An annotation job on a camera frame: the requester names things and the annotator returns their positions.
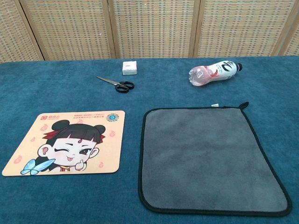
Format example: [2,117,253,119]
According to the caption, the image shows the black handled scissors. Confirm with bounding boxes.
[96,76,135,94]

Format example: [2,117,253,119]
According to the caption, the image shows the small white pink box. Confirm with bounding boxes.
[121,61,138,76]

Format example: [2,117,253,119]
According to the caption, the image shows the pink drink plastic bottle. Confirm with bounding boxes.
[188,58,243,87]

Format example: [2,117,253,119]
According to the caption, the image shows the cartoon girl mouse pad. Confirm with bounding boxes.
[1,110,126,177]

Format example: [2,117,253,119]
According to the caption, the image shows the green cloth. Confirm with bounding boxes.
[137,101,293,215]

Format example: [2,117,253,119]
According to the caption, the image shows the woven wooden folding screen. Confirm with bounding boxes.
[0,0,299,62]

